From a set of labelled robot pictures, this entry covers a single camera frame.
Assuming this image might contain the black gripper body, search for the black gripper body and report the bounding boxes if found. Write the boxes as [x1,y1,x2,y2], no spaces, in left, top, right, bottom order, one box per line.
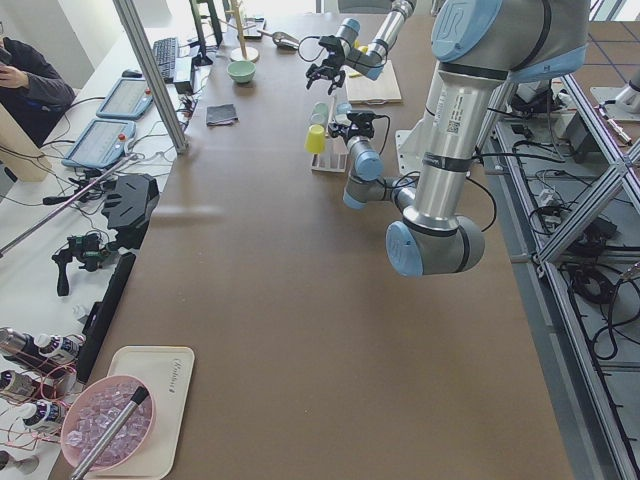
[306,35,345,81]
[328,111,383,142]

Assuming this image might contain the green cup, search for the green cup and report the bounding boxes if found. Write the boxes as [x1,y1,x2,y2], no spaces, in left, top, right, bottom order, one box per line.
[309,112,327,128]

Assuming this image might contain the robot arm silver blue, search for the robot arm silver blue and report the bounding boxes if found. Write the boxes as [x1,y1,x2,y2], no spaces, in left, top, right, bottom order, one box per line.
[330,1,590,277]
[305,1,416,95]

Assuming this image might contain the light blue cup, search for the light blue cup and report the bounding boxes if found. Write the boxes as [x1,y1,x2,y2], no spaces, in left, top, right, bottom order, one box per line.
[335,102,352,115]

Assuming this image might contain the grey cup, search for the grey cup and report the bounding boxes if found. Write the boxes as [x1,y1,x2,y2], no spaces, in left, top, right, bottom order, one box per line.
[313,102,329,116]

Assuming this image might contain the yellow cup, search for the yellow cup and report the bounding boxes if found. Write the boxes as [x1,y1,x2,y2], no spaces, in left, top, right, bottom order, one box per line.
[304,124,326,155]

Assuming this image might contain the wooden cutting board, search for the wooden cutting board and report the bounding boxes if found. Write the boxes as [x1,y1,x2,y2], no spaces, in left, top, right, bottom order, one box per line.
[345,61,402,105]

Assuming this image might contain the metal scoop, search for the metal scoop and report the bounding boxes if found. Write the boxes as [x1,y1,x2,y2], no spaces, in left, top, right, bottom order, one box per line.
[258,29,300,51]

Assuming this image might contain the green bowl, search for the green bowl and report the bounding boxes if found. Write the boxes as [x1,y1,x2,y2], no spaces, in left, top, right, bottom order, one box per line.
[227,60,256,84]

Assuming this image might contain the wooden mug tree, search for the wooden mug tree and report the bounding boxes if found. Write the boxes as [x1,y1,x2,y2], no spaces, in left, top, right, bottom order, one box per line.
[223,0,259,63]

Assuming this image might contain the grey folded cloth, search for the grey folded cloth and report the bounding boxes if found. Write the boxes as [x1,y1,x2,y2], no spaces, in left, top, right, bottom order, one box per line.
[206,104,238,126]

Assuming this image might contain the black keyboard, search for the black keyboard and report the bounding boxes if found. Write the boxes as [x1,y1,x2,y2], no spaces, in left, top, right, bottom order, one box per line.
[152,37,179,83]

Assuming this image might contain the teach pendant tablet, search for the teach pendant tablet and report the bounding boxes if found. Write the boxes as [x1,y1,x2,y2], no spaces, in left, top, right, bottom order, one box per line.
[96,78,153,120]
[62,118,136,169]

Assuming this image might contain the person in dark sweater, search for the person in dark sweater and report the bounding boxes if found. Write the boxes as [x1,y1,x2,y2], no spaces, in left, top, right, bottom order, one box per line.
[1,35,76,147]

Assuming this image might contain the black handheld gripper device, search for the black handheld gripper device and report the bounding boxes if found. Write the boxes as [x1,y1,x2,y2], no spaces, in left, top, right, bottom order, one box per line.
[51,233,118,296]

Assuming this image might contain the beige tray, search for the beige tray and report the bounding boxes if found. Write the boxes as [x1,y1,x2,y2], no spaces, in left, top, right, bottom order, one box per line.
[60,346,195,479]

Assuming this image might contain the pink bowl with ice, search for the pink bowl with ice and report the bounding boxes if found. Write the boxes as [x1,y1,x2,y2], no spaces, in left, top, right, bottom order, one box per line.
[60,375,156,472]

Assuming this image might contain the white wire cup holder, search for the white wire cup holder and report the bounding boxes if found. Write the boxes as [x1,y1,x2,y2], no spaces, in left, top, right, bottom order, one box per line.
[311,94,348,173]

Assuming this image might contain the aluminium frame post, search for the aluminium frame post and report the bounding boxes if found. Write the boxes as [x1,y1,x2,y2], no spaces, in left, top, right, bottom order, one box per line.
[113,0,188,155]

